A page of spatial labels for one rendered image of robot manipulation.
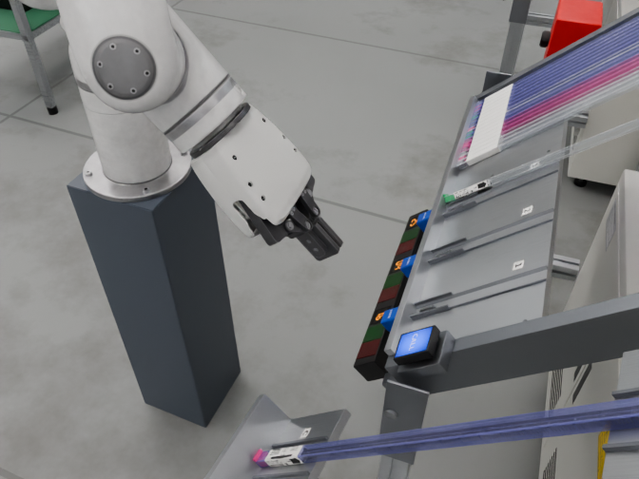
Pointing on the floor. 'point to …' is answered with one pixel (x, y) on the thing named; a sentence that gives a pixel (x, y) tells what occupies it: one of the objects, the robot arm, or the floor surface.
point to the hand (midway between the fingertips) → (319, 239)
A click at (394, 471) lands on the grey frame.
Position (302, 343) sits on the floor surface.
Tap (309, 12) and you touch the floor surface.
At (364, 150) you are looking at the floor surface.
